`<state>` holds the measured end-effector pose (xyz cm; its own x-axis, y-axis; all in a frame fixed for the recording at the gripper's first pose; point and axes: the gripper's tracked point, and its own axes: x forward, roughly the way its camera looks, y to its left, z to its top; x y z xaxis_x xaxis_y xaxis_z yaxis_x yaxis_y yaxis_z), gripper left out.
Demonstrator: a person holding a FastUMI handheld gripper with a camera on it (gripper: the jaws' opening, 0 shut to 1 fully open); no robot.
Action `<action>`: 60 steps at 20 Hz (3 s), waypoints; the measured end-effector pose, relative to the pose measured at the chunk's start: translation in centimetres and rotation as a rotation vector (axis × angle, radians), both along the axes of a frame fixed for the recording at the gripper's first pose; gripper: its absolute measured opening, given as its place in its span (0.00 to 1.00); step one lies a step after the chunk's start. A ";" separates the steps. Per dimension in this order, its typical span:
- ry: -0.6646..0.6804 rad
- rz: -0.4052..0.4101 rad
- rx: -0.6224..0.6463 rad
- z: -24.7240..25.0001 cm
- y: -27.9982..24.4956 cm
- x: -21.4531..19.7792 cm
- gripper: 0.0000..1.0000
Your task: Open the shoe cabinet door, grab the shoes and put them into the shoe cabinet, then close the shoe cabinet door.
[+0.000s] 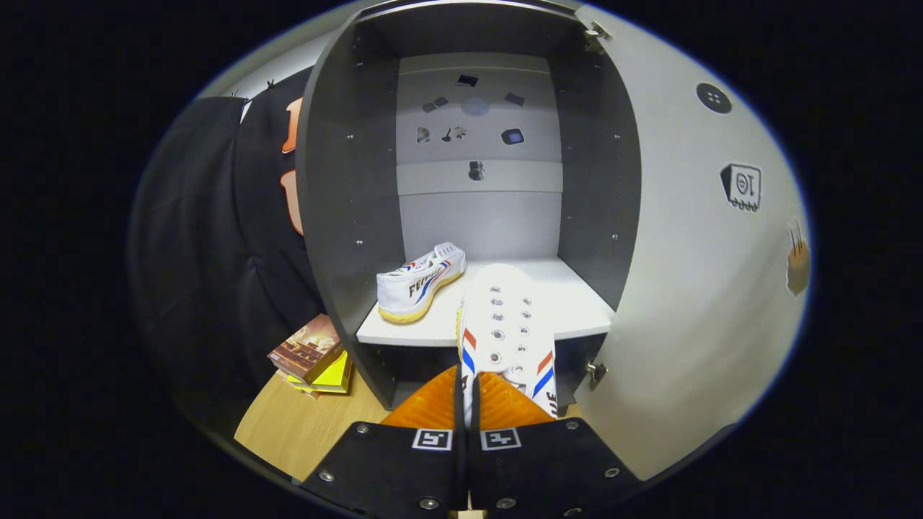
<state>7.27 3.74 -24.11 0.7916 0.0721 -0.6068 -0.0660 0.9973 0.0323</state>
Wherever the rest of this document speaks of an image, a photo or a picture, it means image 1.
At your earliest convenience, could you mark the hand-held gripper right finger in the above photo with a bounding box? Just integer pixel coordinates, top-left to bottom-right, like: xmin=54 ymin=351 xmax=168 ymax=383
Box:
xmin=467 ymin=371 xmax=642 ymax=516

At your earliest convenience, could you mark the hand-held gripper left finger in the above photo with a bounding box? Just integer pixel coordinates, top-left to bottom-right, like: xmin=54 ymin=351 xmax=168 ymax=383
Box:
xmin=299 ymin=364 xmax=469 ymax=516

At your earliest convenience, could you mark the white striped shoe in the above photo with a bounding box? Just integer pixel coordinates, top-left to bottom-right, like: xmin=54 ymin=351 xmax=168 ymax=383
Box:
xmin=376 ymin=242 xmax=467 ymax=324
xmin=456 ymin=263 xmax=560 ymax=426

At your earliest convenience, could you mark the grey shoe cabinet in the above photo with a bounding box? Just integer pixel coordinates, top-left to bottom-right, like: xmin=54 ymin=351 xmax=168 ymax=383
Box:
xmin=296 ymin=0 xmax=642 ymax=412

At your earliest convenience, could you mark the yellow cover book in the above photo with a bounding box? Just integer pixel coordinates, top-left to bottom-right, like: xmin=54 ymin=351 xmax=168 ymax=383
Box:
xmin=281 ymin=350 xmax=354 ymax=397

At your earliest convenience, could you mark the brown cover book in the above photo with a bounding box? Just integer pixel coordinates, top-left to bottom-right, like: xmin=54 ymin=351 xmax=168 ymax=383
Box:
xmin=267 ymin=314 xmax=345 ymax=384

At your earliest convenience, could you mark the black backdrop cloth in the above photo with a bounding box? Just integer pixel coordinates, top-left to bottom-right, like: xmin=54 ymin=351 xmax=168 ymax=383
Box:
xmin=130 ymin=68 xmax=325 ymax=433

